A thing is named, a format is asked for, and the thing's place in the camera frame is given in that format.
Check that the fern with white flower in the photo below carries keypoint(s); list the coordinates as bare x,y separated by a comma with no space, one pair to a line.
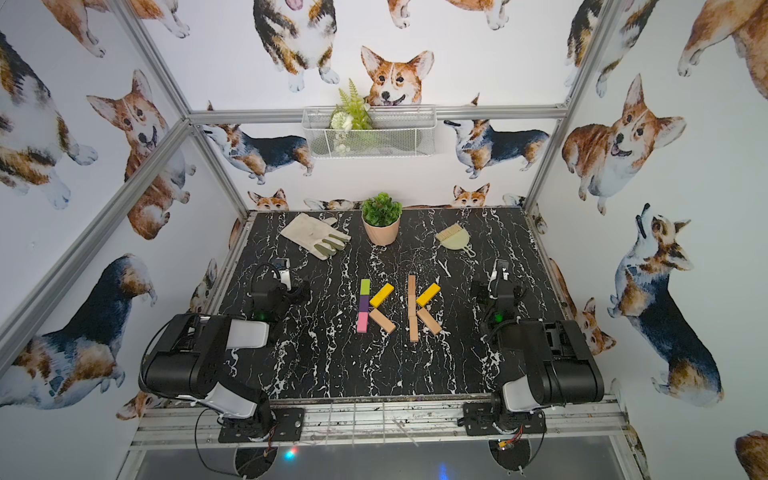
351,123

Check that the wooden block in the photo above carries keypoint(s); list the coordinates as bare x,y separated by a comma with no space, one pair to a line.
412,308
382,321
413,329
425,316
411,286

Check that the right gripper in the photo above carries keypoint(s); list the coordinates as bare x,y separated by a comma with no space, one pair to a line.
483,287

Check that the pink block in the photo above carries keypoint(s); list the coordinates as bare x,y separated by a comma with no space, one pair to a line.
362,322

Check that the aluminium front rail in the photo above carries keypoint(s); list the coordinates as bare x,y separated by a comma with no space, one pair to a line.
360,423

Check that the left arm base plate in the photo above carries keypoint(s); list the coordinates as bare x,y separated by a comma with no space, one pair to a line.
281,425

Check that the purple block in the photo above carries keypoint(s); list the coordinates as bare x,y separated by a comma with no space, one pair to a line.
363,303

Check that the white wire basket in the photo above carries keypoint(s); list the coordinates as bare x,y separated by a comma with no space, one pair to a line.
399,132

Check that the green dustpan brush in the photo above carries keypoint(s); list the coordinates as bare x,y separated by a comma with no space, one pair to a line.
456,238

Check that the beige work glove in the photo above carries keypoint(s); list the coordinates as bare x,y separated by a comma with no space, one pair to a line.
318,237

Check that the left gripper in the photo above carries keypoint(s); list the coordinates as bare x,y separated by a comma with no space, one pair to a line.
288,292

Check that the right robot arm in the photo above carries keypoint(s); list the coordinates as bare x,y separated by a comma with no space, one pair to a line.
555,364

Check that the potted green plant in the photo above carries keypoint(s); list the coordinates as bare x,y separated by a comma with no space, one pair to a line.
381,215

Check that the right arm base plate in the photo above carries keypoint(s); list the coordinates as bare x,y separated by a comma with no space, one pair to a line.
485,419

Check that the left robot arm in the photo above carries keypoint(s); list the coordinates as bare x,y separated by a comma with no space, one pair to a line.
186,363

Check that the wooden block bottom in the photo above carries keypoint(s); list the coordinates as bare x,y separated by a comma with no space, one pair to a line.
412,308

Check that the slanted yellow block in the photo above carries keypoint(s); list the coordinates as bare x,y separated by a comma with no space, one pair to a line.
424,298

